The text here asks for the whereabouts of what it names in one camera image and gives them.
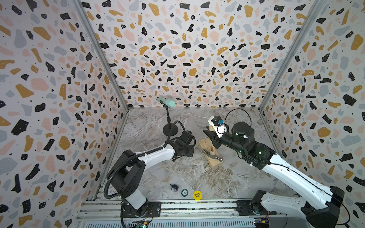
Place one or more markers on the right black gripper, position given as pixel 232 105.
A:
pixel 217 141

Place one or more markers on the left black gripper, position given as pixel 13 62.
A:
pixel 191 154

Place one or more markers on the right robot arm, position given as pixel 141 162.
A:
pixel 318 204

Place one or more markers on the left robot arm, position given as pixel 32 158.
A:
pixel 124 177

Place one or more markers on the wooden block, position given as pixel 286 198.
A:
pixel 211 154

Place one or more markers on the small dark clip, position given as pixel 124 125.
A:
pixel 174 187

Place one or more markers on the yellow round sticker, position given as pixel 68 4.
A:
pixel 197 195

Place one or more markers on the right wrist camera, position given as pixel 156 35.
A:
pixel 217 125

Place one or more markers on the green ring sticker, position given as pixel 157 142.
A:
pixel 184 192

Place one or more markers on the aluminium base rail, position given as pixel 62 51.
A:
pixel 183 213

